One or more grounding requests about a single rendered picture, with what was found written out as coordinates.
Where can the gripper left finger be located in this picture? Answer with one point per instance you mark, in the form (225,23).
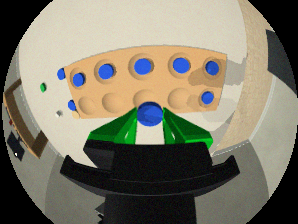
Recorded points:
(116,130)

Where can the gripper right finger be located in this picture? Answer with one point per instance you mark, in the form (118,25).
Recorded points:
(183,130)

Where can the tan disc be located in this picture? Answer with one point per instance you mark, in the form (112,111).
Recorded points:
(75,114)

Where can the tan tray with round pockets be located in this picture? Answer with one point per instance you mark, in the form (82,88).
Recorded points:
(114,97)

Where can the green disc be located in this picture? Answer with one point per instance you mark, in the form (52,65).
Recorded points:
(43,87)

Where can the blue disc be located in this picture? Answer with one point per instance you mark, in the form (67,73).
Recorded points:
(180,65)
(149,114)
(207,97)
(78,79)
(61,74)
(71,105)
(106,71)
(211,67)
(142,66)

